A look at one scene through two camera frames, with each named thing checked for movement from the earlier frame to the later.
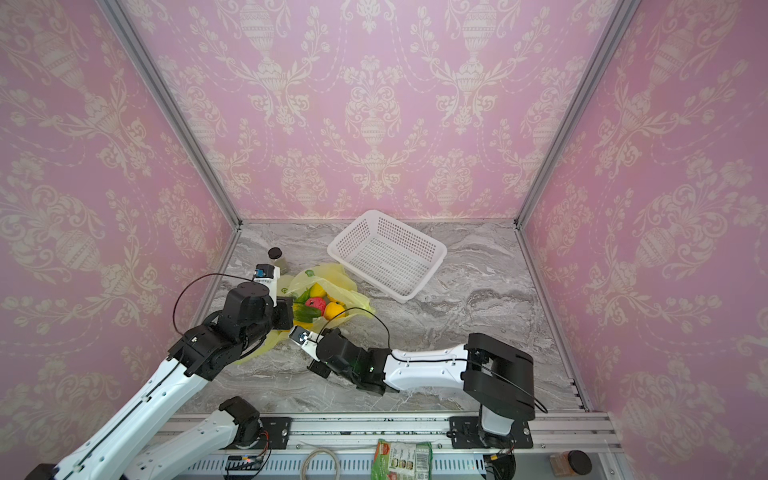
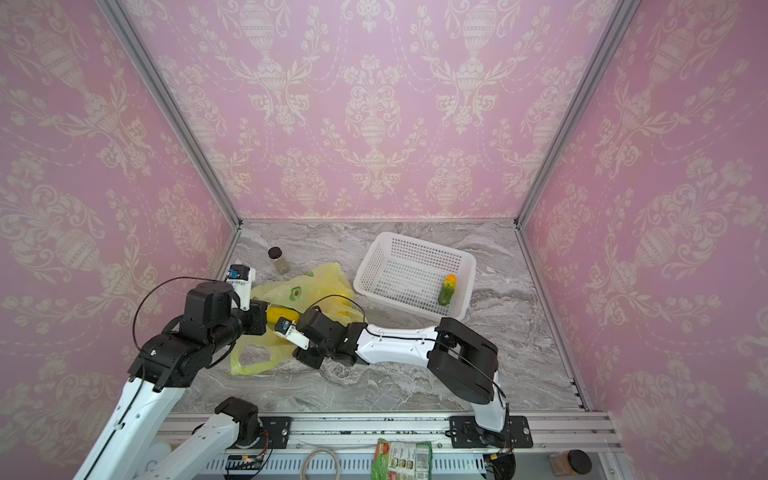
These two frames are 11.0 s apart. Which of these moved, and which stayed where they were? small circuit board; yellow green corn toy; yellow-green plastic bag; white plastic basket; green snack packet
Moved: white plastic basket; yellow-green plastic bag; yellow green corn toy
Stayed: green snack packet; small circuit board
